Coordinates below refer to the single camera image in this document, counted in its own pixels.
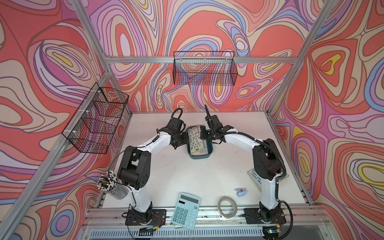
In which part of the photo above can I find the left black wire basket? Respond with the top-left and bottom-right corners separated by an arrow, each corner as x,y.
62,83 -> 129,154

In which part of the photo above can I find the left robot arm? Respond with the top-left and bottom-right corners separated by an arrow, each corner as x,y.
117,127 -> 189,213

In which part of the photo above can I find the small blue stapler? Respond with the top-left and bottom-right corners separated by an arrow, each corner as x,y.
235,188 -> 248,197

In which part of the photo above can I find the clear tape roll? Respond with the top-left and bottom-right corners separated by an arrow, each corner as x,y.
217,196 -> 238,219

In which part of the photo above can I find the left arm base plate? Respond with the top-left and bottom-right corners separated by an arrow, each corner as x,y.
122,209 -> 167,227

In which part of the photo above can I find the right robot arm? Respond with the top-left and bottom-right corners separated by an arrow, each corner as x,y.
201,113 -> 287,211

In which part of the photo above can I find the book with yellow text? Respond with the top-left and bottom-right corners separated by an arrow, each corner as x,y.
248,169 -> 262,192

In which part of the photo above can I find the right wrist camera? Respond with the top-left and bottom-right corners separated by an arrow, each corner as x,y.
206,115 -> 223,131

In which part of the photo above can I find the mint green calculator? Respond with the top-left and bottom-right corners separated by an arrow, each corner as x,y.
171,193 -> 201,230

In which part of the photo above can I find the black wire basket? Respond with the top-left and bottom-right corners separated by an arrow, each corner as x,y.
173,50 -> 238,86
62,83 -> 129,154

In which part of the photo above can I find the white animal sticker sheet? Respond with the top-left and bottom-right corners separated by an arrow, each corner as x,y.
187,126 -> 207,156

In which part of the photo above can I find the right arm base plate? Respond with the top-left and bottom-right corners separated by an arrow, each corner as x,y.
242,206 -> 287,226

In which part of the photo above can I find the teal storage box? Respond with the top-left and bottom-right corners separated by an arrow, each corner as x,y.
186,126 -> 213,160

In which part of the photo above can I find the back black wire basket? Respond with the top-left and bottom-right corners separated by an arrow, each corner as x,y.
173,50 -> 238,86

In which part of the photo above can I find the cup of pencils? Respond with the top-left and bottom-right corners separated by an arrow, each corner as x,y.
97,171 -> 129,200

